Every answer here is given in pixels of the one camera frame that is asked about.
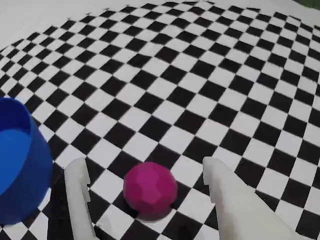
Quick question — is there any blue round box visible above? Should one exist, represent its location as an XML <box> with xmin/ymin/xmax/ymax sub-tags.
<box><xmin>0</xmin><ymin>97</ymin><xmax>55</xmax><ymax>225</ymax></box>

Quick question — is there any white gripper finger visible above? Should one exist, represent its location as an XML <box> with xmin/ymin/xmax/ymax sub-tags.
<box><xmin>202</xmin><ymin>156</ymin><xmax>305</xmax><ymax>240</ymax></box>

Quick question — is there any black and white checkerboard mat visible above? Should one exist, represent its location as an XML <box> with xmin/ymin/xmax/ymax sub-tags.
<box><xmin>0</xmin><ymin>0</ymin><xmax>320</xmax><ymax>240</ymax></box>

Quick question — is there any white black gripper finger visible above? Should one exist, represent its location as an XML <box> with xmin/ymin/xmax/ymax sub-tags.
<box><xmin>47</xmin><ymin>157</ymin><xmax>97</xmax><ymax>240</ymax></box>

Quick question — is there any pink faceted ball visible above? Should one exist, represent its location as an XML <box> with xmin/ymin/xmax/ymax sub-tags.
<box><xmin>123</xmin><ymin>161</ymin><xmax>179</xmax><ymax>223</ymax></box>

